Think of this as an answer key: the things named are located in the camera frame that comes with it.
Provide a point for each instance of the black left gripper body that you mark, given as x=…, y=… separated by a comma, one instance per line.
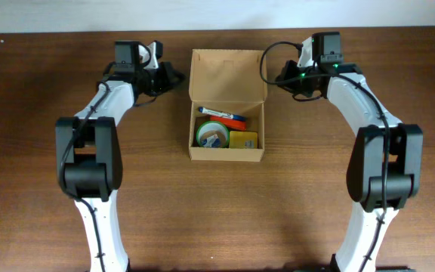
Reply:
x=166, y=76

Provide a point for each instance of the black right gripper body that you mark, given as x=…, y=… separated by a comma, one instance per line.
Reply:
x=289, y=74

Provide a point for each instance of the blue whiteboard marker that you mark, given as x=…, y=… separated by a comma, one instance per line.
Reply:
x=220, y=114

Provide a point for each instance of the brown cardboard box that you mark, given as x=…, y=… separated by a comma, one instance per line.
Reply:
x=228, y=81

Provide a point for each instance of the small blue white card box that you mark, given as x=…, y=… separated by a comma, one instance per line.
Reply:
x=211, y=141

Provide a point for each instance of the orange highlighter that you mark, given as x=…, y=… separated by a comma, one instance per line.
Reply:
x=230, y=123

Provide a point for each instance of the yellow sticky note pad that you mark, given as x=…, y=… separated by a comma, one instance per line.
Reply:
x=243, y=140

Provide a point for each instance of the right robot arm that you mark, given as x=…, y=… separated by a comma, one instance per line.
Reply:
x=385, y=164

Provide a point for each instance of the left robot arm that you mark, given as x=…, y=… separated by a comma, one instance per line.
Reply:
x=89, y=160

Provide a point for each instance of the green tape roll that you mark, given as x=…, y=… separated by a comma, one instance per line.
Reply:
x=212, y=127

